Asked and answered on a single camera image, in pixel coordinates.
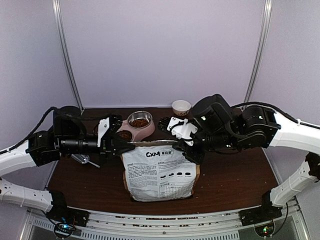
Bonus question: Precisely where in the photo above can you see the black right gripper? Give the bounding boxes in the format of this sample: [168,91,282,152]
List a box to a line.
[173,119,240,165]

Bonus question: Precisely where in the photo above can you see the pet food bag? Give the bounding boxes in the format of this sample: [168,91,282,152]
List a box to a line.
[121,140,200,202]

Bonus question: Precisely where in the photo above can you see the metal food scoop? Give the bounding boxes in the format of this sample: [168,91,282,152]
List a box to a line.
[71,154,100,168]

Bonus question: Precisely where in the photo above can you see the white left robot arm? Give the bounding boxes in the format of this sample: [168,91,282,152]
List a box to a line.
[0,106,135,222]

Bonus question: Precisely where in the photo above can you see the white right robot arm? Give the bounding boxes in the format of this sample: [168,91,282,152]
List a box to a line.
[165,94,320,221]

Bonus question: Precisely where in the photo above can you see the pink double pet feeder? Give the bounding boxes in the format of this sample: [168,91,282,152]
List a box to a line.
[117,110,155,142]

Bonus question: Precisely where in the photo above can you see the front steel feeder bowl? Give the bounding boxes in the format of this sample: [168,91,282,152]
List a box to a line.
[117,130,133,142]

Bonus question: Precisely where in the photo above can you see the steel feeder bowl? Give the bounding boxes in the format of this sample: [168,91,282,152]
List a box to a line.
[127,110,153,129]
[117,130,133,142]

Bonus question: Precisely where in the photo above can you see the brown kibble pellets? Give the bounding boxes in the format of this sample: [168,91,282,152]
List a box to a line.
[117,118,149,142]

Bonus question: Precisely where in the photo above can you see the rear steel feeder bowl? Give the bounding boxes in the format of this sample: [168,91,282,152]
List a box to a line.
[127,110,153,129]

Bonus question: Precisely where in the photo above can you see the white floral ceramic bowl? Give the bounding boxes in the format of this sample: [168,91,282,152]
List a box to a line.
[171,100,192,117]

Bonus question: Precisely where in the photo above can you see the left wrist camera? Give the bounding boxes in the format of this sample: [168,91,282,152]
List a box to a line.
[97,114,123,148]

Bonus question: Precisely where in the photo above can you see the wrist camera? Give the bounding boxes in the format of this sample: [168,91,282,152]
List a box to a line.
[97,114,123,148]
[157,116,198,147]

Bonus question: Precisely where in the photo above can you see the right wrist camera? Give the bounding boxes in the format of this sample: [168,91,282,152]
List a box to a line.
[157,116,198,147]

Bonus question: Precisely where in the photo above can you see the front aluminium rail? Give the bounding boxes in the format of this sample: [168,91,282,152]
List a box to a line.
[24,197,308,240]

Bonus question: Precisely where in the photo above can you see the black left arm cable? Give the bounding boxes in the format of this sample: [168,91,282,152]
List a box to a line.
[0,106,83,155]

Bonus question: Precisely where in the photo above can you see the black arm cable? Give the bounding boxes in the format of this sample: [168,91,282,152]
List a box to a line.
[231,101,320,130]
[0,106,83,155]

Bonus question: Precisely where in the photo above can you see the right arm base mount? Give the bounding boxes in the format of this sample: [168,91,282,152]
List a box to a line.
[238,205,282,239]

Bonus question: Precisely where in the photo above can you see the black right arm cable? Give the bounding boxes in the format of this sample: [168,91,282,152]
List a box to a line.
[231,101,320,130]

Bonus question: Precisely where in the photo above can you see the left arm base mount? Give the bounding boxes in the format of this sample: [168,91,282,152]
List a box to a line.
[43,207,90,239]

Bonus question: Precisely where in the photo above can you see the left aluminium frame post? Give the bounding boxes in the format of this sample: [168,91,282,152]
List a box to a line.
[52,0,84,112]

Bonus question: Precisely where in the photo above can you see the aluminium frame post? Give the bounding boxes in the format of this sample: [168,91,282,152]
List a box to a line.
[52,0,84,112]
[244,0,273,103]

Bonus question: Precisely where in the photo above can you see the right aluminium frame post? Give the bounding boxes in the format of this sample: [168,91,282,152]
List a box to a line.
[244,0,273,103]

